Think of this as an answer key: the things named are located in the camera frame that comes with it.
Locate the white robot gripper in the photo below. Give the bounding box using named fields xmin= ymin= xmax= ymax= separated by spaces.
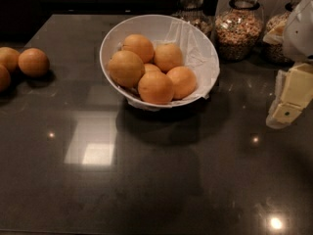
xmin=263 ymin=0 xmax=313 ymax=129

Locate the large orange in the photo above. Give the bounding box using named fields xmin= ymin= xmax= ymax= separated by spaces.
xmin=107 ymin=50 xmax=145 ymax=88

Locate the white paper bowl liner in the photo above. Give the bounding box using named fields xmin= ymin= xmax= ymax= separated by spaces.
xmin=116 ymin=18 xmax=221 ymax=112

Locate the orange front right in bowl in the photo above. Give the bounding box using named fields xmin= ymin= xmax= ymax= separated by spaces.
xmin=166 ymin=67 xmax=197 ymax=100

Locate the orange back right in bowl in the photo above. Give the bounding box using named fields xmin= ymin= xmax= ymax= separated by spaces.
xmin=154 ymin=43 xmax=183 ymax=72

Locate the white bowl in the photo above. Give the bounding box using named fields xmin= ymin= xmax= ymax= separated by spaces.
xmin=99 ymin=14 xmax=221 ymax=109

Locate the orange front centre in bowl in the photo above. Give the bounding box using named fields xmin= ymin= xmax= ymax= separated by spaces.
xmin=138 ymin=71 xmax=174 ymax=105

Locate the orange back of bowl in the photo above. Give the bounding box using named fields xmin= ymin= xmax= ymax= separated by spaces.
xmin=121 ymin=34 xmax=155 ymax=63

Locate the right glass jar with grains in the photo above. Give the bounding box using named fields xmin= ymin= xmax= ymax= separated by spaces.
xmin=262 ymin=0 xmax=301 ymax=66

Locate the glass jar with grains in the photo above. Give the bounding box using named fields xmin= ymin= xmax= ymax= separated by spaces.
xmin=262 ymin=0 xmax=301 ymax=66
xmin=173 ymin=0 xmax=213 ymax=37

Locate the middle glass jar with cereal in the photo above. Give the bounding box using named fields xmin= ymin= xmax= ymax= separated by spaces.
xmin=215 ymin=0 xmax=264 ymax=62

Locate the left glass jar with grains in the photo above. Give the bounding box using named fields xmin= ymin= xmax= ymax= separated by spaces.
xmin=173 ymin=0 xmax=213 ymax=37

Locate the orange on table right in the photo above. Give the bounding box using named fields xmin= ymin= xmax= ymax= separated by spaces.
xmin=18 ymin=48 xmax=50 ymax=77

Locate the orange on table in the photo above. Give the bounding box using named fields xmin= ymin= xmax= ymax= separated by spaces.
xmin=0 ymin=47 xmax=20 ymax=72
xmin=18 ymin=48 xmax=50 ymax=77
xmin=0 ymin=65 xmax=11 ymax=92

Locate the orange on table back left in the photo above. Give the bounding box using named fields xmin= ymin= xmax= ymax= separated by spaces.
xmin=0 ymin=47 xmax=20 ymax=72

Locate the orange on table front left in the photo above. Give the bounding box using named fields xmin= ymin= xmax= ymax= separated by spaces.
xmin=0 ymin=65 xmax=11 ymax=92

